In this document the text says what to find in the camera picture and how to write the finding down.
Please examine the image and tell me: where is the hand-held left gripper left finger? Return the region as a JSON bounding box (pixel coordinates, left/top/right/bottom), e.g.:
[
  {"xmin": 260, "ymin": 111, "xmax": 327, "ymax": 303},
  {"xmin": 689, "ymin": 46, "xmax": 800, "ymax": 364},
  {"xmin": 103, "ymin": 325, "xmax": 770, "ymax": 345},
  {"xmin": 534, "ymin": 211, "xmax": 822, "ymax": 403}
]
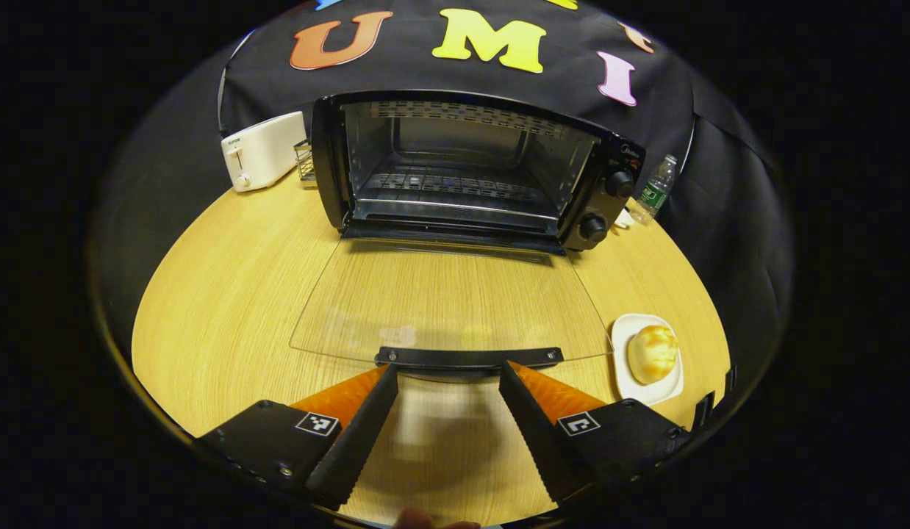
[{"xmin": 196, "ymin": 363, "xmax": 400, "ymax": 511}]

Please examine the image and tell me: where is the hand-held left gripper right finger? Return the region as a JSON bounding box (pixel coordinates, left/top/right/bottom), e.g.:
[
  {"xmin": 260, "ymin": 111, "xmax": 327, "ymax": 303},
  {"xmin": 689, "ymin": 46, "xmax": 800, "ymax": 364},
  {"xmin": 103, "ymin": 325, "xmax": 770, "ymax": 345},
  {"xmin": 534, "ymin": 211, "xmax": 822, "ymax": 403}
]
[{"xmin": 498, "ymin": 360, "xmax": 692, "ymax": 503}]

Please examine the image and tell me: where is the round golden bread bun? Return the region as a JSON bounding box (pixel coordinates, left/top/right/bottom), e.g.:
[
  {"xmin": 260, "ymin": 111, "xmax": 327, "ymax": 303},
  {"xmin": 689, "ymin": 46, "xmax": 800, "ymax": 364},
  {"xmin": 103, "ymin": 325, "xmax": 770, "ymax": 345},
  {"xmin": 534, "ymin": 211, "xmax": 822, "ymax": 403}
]
[{"xmin": 627, "ymin": 324, "xmax": 680, "ymax": 386}]

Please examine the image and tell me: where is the black electric oven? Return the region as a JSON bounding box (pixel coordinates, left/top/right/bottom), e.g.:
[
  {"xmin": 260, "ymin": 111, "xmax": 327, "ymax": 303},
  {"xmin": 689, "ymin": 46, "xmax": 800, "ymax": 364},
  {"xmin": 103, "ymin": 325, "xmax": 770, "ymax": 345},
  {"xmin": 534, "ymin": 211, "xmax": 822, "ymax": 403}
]
[{"xmin": 288, "ymin": 90, "xmax": 647, "ymax": 383}]

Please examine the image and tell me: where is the white rectangular plate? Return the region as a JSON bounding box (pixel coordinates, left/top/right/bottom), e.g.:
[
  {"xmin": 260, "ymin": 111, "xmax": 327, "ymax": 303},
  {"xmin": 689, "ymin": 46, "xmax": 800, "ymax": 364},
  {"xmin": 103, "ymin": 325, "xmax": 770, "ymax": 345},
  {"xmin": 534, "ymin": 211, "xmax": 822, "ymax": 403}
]
[{"xmin": 611, "ymin": 313, "xmax": 684, "ymax": 407}]

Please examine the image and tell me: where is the clear plastic water bottle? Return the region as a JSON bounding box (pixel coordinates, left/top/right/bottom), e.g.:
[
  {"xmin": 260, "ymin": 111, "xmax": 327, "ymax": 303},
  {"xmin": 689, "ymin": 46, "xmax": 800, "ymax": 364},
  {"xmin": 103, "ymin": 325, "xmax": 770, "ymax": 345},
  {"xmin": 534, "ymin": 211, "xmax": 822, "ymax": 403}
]
[{"xmin": 629, "ymin": 154, "xmax": 678, "ymax": 226}]

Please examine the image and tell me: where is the white toaster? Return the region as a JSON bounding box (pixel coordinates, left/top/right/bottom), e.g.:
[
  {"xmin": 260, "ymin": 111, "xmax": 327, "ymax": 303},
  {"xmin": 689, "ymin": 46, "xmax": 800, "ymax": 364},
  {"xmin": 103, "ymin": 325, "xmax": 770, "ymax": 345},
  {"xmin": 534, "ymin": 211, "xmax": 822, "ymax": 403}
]
[{"xmin": 221, "ymin": 111, "xmax": 309, "ymax": 193}]

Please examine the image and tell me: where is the black backdrop cloth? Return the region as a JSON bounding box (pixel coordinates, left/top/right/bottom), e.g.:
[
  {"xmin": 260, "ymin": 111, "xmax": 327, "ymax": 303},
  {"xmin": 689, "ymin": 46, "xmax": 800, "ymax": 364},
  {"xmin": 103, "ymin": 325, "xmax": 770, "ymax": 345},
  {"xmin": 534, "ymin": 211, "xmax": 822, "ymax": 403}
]
[{"xmin": 91, "ymin": 0, "xmax": 794, "ymax": 383}]

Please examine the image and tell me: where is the metal wire utensil holder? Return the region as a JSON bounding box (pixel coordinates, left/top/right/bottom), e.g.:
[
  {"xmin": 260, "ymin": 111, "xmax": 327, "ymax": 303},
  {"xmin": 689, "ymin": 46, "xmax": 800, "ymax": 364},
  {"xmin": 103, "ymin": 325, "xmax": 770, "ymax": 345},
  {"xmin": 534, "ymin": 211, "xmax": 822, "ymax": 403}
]
[{"xmin": 293, "ymin": 140, "xmax": 316, "ymax": 183}]

